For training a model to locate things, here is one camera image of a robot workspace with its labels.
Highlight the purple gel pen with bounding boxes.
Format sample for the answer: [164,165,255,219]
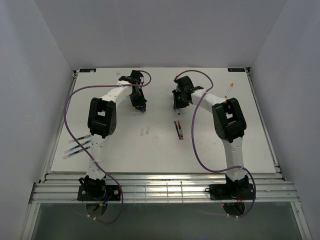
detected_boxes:
[174,120,181,140]

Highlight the orange gel pen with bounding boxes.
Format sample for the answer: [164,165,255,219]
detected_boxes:
[177,120,184,140]

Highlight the orange capped white marker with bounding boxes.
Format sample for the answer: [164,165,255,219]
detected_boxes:
[224,83,234,99]

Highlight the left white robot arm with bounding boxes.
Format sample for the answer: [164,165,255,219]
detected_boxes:
[79,70,147,200]

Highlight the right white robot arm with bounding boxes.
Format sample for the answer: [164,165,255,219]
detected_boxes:
[172,76,249,199]

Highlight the blue gel pen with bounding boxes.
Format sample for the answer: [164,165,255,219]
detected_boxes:
[63,149,85,159]
[65,140,91,153]

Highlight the right blue corner label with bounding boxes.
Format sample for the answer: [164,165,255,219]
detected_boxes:
[227,67,246,73]

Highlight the blue corner label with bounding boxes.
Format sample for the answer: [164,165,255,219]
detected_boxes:
[79,68,97,73]
[227,67,246,73]

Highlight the left blue corner label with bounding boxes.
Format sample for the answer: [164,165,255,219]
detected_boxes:
[79,68,97,73]

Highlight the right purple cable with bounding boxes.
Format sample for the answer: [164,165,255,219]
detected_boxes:
[174,69,257,219]

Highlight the aluminium rail frame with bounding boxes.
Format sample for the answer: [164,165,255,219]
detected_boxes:
[30,68,299,204]

